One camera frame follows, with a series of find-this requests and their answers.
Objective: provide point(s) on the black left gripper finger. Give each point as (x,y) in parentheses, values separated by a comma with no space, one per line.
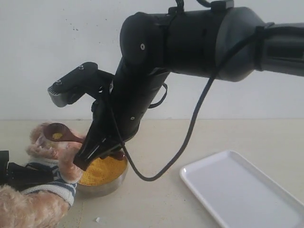
(23,177)

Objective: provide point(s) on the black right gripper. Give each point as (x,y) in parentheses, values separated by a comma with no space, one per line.
(121,100)

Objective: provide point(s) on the teddy bear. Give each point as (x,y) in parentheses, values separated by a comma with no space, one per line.
(45,189)

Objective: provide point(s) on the dark wooden spoon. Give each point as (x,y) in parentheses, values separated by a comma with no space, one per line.
(69,143)

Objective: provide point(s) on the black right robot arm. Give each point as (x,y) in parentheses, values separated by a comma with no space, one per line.
(222,43)

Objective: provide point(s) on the yellow millet grains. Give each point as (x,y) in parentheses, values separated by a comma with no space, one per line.
(103,171)

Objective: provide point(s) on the steel bowl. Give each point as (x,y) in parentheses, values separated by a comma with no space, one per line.
(104,189)

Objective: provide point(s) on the white rectangular plastic tray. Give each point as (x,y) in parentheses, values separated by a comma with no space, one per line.
(237,194)

